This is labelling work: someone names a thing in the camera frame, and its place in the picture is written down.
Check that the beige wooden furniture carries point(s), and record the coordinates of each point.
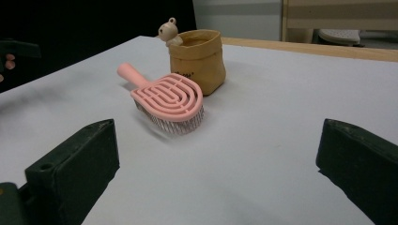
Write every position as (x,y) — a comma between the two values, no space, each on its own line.
(341,14)

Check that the white chair base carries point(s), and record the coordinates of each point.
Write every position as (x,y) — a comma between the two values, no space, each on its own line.
(339,37)

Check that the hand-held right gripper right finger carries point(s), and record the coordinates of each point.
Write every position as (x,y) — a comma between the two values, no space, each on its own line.
(366,165)

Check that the yellow bag-shaped holder with bear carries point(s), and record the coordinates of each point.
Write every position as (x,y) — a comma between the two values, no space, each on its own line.
(197,65)

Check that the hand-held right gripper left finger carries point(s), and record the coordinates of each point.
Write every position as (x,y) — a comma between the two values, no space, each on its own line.
(78,168)

